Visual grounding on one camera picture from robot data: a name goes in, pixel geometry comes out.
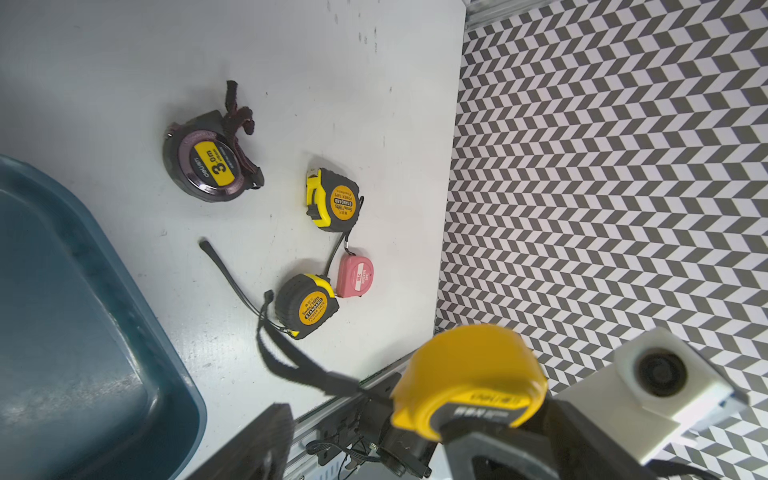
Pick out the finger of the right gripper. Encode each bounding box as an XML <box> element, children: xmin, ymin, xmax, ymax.
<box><xmin>440</xmin><ymin>418</ymin><xmax>576</xmax><ymax>479</ymax></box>

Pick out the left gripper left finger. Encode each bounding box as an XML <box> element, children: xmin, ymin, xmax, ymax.
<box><xmin>188</xmin><ymin>403</ymin><xmax>294</xmax><ymax>480</ymax></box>

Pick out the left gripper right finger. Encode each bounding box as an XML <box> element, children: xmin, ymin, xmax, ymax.
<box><xmin>543</xmin><ymin>400</ymin><xmax>657</xmax><ymax>480</ymax></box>

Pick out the yellow tape measure front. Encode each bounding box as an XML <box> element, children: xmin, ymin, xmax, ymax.
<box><xmin>257</xmin><ymin>307</ymin><xmax>548</xmax><ymax>442</ymax></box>

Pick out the teal plastic storage tray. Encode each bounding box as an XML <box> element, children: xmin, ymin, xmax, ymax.
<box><xmin>1</xmin><ymin>157</ymin><xmax>206</xmax><ymax>479</ymax></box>

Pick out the pink tape measure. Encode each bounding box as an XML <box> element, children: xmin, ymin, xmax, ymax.
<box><xmin>335</xmin><ymin>254</ymin><xmax>374</xmax><ymax>298</ymax></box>

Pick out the large yellow black tape measure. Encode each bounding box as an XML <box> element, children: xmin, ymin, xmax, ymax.
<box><xmin>305</xmin><ymin>167</ymin><xmax>366</xmax><ymax>277</ymax></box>

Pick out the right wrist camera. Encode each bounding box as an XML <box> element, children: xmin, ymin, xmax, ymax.
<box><xmin>555</xmin><ymin>327</ymin><xmax>750</xmax><ymax>464</ymax></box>

